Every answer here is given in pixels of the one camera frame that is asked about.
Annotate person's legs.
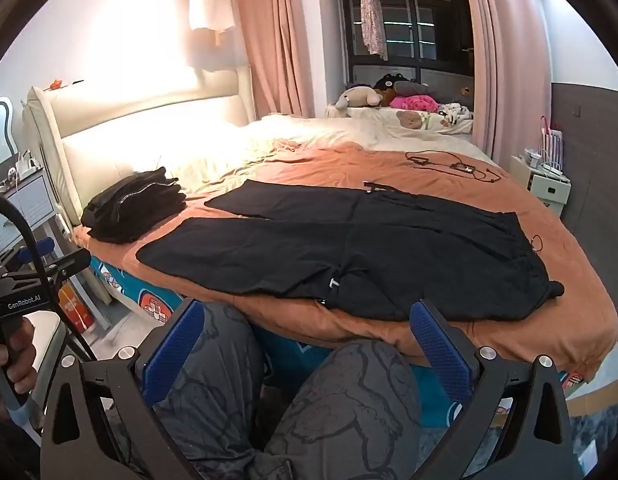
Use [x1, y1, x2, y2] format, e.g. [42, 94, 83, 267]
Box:
[109, 300, 422, 480]

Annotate white pillow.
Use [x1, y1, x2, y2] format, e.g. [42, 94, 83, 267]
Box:
[64, 120, 270, 196]

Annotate teal printed mattress cover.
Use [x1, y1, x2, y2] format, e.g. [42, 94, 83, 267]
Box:
[89, 255, 515, 431]

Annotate pink plush toy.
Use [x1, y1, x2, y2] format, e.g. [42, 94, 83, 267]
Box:
[391, 94, 440, 112]

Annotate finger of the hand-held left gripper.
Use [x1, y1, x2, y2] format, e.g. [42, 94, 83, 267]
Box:
[3, 247, 93, 283]

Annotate stack of folded black clothes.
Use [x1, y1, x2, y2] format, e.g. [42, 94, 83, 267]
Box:
[80, 166, 187, 244]

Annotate white plush toy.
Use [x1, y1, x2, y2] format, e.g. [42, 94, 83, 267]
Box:
[335, 86, 384, 113]

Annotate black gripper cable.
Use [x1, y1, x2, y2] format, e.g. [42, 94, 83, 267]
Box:
[0, 189, 98, 363]

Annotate black pants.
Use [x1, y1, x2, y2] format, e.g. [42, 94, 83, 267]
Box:
[135, 178, 566, 324]

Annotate orange box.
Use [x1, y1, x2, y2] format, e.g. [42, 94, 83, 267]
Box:
[58, 282, 96, 333]

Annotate orange blanket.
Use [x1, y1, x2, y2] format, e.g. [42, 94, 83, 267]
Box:
[71, 142, 618, 381]

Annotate white nightstand with drawers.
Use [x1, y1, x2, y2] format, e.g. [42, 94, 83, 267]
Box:
[509, 152, 572, 218]

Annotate red white bag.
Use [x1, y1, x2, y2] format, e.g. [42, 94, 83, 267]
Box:
[539, 116, 565, 171]

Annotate pink curtain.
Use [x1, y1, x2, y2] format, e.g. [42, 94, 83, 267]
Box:
[236, 0, 335, 121]
[456, 0, 555, 171]

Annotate dark window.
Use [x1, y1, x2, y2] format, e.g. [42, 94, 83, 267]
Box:
[339, 0, 476, 86]

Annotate person's left hand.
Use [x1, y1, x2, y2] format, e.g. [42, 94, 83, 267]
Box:
[0, 316, 36, 422]

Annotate grey rug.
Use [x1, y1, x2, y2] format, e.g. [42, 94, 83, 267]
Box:
[564, 395, 618, 478]

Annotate black white spotted plush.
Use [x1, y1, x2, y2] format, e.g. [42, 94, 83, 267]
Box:
[439, 102, 475, 125]

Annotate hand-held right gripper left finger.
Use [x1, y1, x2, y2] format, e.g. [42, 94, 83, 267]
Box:
[39, 298, 206, 480]

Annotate cream padded headboard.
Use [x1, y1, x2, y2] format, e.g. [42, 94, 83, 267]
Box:
[21, 65, 255, 233]

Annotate hanging floral garment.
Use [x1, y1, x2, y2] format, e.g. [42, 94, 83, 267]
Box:
[359, 0, 388, 62]

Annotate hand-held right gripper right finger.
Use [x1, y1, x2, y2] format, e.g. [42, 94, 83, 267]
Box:
[409, 299, 585, 480]

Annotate black cable with device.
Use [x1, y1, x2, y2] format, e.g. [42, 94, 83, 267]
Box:
[405, 150, 501, 183]

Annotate dark plush toy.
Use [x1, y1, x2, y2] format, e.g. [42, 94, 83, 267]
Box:
[373, 74, 420, 96]

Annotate blue white bedside cabinet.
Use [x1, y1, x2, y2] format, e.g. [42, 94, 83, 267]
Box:
[0, 152, 57, 261]

